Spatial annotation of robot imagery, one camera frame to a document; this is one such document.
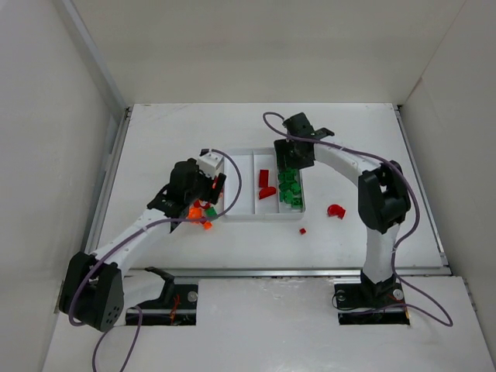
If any small red lego piece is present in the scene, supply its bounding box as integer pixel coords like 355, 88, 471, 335
258, 169, 270, 188

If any red arch lego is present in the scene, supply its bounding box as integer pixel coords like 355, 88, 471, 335
258, 186, 277, 200

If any red semicircle lego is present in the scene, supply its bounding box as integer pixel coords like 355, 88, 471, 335
326, 204, 346, 219

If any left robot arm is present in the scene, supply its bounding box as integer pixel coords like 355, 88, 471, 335
59, 150, 226, 332

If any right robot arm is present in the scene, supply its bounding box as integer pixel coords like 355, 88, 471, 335
274, 112, 411, 309

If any orange dome lego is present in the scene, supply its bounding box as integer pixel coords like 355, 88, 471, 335
188, 207, 203, 223

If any green square lego plate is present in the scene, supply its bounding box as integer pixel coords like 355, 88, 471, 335
205, 207, 218, 219

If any green lego pile in tray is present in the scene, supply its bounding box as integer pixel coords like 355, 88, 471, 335
276, 157, 304, 210

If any white three-compartment tray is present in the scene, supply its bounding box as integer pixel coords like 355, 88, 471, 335
223, 147, 305, 222

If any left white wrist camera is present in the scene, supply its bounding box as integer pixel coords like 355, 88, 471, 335
197, 149, 224, 179

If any aluminium rail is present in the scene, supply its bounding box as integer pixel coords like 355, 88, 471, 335
77, 267, 453, 279

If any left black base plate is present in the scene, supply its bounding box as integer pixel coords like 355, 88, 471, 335
118, 277, 199, 326

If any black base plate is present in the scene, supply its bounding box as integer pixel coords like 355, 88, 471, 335
332, 283, 410, 326
118, 277, 199, 326

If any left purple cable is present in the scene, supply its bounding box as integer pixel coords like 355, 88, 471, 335
67, 149, 243, 372

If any purple cable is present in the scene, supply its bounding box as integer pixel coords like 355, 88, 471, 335
263, 112, 453, 327
67, 149, 243, 372

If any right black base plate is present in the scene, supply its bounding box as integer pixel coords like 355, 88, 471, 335
332, 283, 410, 326

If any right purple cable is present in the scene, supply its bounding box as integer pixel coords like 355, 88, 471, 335
263, 112, 453, 327

